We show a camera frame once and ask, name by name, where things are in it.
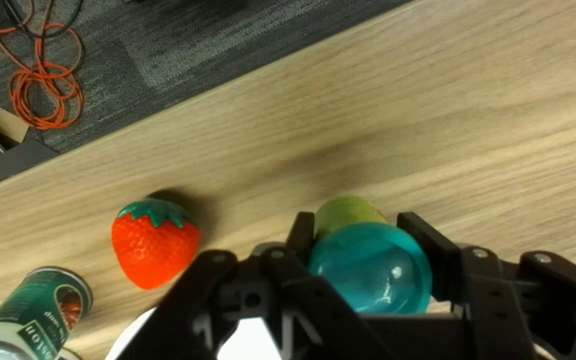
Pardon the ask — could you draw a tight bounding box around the orange cable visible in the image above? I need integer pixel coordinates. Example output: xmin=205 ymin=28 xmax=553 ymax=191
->
xmin=0 ymin=0 xmax=88 ymax=135

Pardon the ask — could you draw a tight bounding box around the teal-lid dough tub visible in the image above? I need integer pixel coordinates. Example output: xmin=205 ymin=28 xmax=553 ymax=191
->
xmin=307 ymin=195 xmax=435 ymax=317

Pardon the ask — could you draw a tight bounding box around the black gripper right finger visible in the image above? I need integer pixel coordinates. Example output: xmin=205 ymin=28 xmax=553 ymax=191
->
xmin=397 ymin=210 xmax=576 ymax=360

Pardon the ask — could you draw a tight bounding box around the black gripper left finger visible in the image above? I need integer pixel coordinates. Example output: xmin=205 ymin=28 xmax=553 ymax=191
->
xmin=116 ymin=210 xmax=371 ymax=360

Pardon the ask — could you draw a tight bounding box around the red toy strawberry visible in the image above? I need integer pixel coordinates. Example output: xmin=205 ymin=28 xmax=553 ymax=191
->
xmin=110 ymin=197 xmax=205 ymax=292

